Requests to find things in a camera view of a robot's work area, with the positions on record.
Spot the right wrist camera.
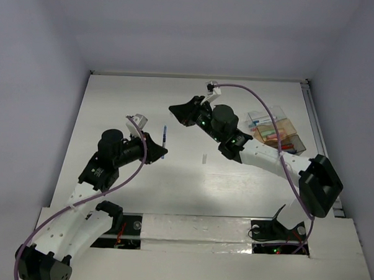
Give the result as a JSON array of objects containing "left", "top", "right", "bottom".
[{"left": 201, "top": 81, "right": 221, "bottom": 104}]

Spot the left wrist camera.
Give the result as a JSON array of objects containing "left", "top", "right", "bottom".
[{"left": 126, "top": 114, "right": 148, "bottom": 137}]

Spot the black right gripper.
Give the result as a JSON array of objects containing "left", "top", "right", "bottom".
[{"left": 169, "top": 94, "right": 226, "bottom": 143}]

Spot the green correction tape pen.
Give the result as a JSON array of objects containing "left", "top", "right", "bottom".
[{"left": 260, "top": 129, "right": 275, "bottom": 137}]

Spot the white marker blue cap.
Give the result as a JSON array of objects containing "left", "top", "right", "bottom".
[{"left": 252, "top": 116, "right": 277, "bottom": 126}]

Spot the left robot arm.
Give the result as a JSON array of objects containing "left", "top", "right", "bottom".
[{"left": 14, "top": 129, "right": 168, "bottom": 280}]

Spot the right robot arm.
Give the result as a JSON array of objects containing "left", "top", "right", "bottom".
[{"left": 169, "top": 96, "right": 343, "bottom": 238}]

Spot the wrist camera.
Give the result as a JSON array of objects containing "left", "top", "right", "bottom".
[
  {"left": 126, "top": 114, "right": 148, "bottom": 137},
  {"left": 201, "top": 81, "right": 221, "bottom": 104}
]

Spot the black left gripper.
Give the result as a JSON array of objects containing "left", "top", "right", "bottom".
[{"left": 114, "top": 129, "right": 168, "bottom": 170}]

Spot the stationery organizer box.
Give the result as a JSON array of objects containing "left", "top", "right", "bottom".
[{"left": 246, "top": 105, "right": 306, "bottom": 155}]

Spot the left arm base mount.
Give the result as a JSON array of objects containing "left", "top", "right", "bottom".
[{"left": 96, "top": 200, "right": 143, "bottom": 236}]

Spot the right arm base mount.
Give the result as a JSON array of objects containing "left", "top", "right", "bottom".
[{"left": 248, "top": 206, "right": 306, "bottom": 242}]

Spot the blue ink refill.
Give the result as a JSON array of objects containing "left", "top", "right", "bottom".
[{"left": 161, "top": 125, "right": 167, "bottom": 159}]

